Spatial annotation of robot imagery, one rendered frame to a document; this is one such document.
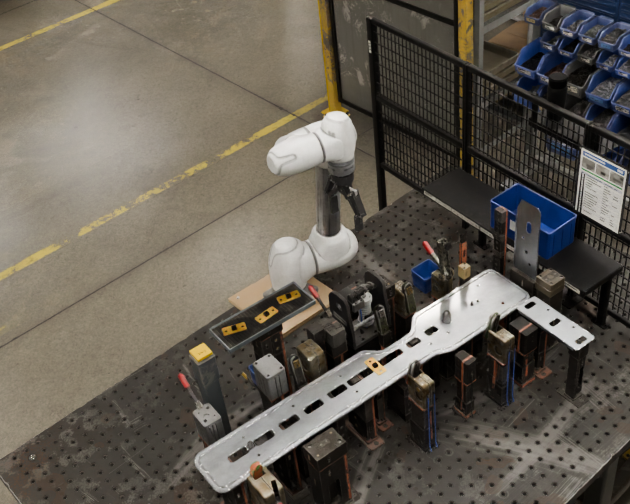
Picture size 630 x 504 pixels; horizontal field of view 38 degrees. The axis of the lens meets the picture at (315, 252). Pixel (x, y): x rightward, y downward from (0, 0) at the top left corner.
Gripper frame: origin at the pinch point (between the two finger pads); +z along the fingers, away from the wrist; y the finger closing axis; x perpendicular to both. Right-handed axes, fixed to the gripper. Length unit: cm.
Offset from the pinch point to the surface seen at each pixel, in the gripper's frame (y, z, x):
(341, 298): 6.0, 27.2, -9.7
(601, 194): 36, 17, 90
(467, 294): 20, 46, 38
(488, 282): 21, 46, 48
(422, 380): 44, 42, -6
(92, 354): -156, 146, -64
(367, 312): 5.6, 41.6, 1.2
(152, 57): -428, 146, 121
